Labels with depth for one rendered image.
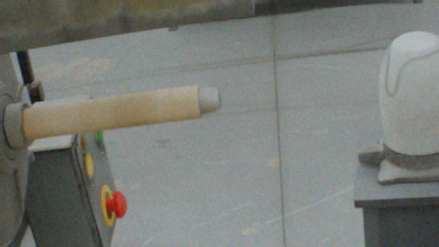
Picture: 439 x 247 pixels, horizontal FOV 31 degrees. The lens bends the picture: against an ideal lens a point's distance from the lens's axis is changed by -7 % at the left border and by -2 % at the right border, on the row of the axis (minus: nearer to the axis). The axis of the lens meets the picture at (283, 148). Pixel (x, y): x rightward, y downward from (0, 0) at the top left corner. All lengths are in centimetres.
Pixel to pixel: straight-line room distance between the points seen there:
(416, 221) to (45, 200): 82
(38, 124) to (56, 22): 22
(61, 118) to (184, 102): 13
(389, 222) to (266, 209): 127
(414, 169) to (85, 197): 77
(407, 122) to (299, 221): 127
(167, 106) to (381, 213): 92
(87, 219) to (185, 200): 191
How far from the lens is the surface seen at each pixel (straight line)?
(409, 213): 164
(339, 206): 284
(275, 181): 302
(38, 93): 396
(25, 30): 61
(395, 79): 157
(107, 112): 78
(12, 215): 85
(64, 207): 110
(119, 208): 116
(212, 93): 77
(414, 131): 159
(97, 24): 59
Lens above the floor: 158
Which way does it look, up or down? 29 degrees down
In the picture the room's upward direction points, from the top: 7 degrees counter-clockwise
